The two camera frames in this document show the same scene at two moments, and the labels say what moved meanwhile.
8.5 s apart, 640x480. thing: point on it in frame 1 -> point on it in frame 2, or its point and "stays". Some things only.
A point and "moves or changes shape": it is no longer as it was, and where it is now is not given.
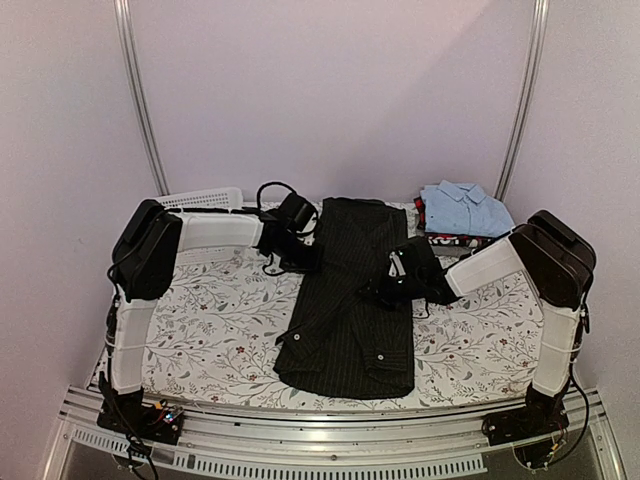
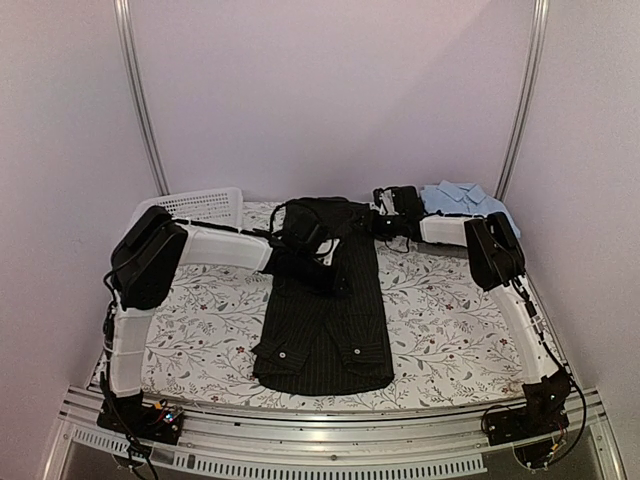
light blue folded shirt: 462,209 stays
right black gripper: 378,293 -> 375,230
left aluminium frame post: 126,54 stays
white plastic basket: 209,198 stays
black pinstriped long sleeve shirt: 344,344 moves or changes shape
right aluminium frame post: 511,155 stays
